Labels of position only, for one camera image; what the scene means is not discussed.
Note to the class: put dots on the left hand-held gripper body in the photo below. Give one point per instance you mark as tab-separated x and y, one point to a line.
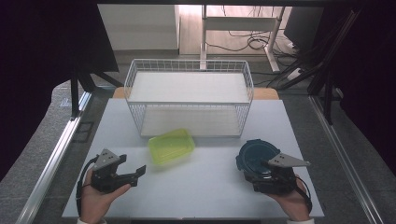
104	174

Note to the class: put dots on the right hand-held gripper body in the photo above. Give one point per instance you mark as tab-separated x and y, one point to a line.
277	180

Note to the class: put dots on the round dark blue lidded container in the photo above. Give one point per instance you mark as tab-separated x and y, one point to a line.
253	154

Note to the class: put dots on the green plastic food container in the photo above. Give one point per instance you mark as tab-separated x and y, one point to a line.
171	146

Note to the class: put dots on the person's left hand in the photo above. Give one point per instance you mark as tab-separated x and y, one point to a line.
98	199

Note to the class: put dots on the person's right hand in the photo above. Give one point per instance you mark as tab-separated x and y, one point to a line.
292	202

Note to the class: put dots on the wooden board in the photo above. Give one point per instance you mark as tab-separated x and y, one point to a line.
264	93

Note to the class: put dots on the black metal stand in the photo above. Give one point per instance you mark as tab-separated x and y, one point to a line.
327	93
74	93

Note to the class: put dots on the white power strip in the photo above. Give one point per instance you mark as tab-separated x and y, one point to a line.
294	74

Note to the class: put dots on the white cabinet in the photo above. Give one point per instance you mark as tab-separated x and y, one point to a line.
138	26

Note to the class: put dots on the aluminium rail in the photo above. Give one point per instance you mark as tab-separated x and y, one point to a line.
51	168
342	161

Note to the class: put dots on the white desk frame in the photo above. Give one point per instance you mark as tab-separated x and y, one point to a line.
239	23

